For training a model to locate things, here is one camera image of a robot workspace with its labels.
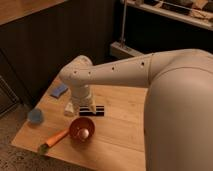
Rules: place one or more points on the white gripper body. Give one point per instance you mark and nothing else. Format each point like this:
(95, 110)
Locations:
(82, 96)

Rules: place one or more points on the orange pepper with green stem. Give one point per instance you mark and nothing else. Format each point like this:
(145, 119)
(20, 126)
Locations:
(50, 142)

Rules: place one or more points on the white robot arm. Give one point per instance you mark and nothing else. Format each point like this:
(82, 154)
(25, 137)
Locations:
(178, 109)

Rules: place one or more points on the blue ceramic cup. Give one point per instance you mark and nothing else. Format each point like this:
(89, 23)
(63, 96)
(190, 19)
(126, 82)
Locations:
(35, 116)

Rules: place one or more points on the black white striped block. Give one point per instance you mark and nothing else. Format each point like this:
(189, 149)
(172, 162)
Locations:
(85, 111)

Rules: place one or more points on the blue sponge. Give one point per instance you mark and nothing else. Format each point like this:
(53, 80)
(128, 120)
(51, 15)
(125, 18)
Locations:
(59, 90)

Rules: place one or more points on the red bowl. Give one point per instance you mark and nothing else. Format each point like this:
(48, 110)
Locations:
(81, 129)

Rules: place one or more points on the metal shelf rack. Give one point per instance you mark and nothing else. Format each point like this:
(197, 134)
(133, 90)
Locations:
(145, 26)

